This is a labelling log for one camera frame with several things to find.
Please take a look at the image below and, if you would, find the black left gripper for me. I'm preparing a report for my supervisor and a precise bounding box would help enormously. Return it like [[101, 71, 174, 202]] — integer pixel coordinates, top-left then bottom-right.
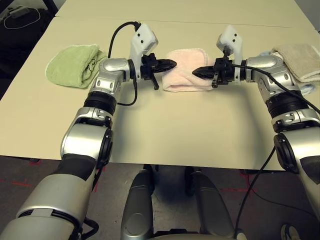
[[139, 53, 178, 90]]

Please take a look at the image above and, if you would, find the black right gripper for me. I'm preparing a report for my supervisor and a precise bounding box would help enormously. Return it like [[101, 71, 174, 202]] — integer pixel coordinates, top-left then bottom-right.
[[191, 57, 237, 88]]

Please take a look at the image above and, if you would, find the pink towel with embroidery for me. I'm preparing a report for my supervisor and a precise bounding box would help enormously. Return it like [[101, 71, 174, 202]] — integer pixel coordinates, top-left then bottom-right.
[[161, 48, 214, 93]]

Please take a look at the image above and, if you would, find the green towel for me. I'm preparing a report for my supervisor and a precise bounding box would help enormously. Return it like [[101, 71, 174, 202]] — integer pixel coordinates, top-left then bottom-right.
[[45, 44, 108, 90]]

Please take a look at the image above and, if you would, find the beige folded towel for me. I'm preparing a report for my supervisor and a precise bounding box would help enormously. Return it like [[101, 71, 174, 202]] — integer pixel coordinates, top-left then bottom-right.
[[271, 43, 320, 83]]

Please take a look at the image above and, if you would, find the light blue folded towel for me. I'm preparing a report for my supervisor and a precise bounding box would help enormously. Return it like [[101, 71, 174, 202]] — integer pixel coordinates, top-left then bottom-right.
[[259, 50, 315, 95]]

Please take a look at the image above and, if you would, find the black table leg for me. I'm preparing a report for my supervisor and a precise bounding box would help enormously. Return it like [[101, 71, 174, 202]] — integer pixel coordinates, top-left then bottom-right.
[[43, 0, 58, 18]]

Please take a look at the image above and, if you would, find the grey robot right leg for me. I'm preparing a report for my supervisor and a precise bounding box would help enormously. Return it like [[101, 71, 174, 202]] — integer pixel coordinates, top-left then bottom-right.
[[184, 167, 236, 238]]

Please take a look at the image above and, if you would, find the grey robot leg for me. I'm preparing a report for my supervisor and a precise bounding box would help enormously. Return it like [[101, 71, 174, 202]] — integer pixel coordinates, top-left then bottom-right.
[[120, 168, 155, 240], [184, 167, 236, 238]]

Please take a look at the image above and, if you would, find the grey robot left leg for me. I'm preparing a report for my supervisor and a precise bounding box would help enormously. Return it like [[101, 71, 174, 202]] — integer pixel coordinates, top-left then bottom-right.
[[120, 168, 155, 240]]

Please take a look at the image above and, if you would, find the grey power strip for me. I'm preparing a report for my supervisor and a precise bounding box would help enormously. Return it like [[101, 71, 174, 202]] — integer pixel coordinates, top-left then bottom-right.
[[7, 6, 30, 18]]

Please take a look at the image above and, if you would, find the beige robot torso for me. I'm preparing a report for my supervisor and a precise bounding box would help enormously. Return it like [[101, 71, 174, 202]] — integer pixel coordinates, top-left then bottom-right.
[[149, 231, 241, 240]]

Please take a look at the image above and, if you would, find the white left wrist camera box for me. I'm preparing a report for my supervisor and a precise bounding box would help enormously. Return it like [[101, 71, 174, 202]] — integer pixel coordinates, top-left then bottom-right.
[[128, 23, 160, 83]]

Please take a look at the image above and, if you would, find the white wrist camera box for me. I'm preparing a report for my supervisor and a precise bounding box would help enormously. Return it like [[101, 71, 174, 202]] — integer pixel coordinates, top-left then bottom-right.
[[128, 23, 160, 83], [216, 24, 248, 82]]

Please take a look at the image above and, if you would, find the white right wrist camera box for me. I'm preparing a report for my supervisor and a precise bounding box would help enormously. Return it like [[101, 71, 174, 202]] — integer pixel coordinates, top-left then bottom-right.
[[216, 24, 248, 82]]

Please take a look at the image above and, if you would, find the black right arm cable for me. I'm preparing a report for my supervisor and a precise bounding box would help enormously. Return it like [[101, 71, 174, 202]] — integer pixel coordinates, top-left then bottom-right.
[[233, 48, 320, 240]]

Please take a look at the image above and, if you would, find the thin black floor cable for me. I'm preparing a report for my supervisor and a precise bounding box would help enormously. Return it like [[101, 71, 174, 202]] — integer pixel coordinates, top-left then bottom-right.
[[249, 174, 316, 216]]

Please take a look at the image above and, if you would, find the white floor cable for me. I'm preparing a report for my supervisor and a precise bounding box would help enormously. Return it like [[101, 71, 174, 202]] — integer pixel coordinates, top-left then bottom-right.
[[3, 7, 41, 30]]

